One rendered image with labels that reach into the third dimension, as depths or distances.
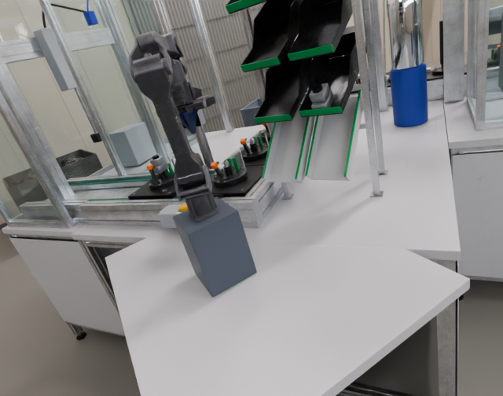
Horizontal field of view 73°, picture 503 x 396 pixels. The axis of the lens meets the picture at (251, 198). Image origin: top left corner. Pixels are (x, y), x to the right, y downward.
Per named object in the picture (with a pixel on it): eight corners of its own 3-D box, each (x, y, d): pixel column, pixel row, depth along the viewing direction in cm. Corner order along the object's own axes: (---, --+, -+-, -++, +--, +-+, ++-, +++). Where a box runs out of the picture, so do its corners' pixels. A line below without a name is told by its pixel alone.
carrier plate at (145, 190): (172, 199, 135) (170, 194, 134) (129, 200, 146) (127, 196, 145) (203, 173, 153) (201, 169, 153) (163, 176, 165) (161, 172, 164)
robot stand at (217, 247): (212, 298, 89) (188, 235, 81) (195, 273, 101) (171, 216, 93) (257, 272, 94) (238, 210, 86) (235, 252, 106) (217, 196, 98)
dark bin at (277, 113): (291, 120, 101) (282, 101, 96) (256, 123, 109) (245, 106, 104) (321, 61, 114) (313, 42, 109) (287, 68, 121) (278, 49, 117)
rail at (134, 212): (258, 228, 115) (251, 200, 111) (88, 225, 158) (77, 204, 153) (265, 219, 120) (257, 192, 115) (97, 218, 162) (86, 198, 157)
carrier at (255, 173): (246, 197, 118) (236, 164, 113) (191, 199, 130) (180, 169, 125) (271, 168, 137) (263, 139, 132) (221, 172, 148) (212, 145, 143)
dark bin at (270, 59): (280, 65, 95) (269, 41, 90) (244, 72, 102) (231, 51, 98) (312, 9, 107) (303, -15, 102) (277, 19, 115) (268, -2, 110)
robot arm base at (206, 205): (196, 223, 85) (189, 202, 83) (189, 214, 91) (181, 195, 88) (221, 211, 88) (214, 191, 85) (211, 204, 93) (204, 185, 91)
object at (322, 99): (328, 112, 97) (320, 93, 92) (313, 114, 99) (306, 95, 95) (336, 93, 100) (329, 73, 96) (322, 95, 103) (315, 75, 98)
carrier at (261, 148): (271, 168, 137) (264, 139, 132) (222, 171, 149) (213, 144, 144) (290, 146, 156) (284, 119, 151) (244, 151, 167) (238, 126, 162)
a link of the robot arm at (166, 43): (170, 74, 72) (153, 20, 69) (134, 84, 73) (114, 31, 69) (189, 71, 99) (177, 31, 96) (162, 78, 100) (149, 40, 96)
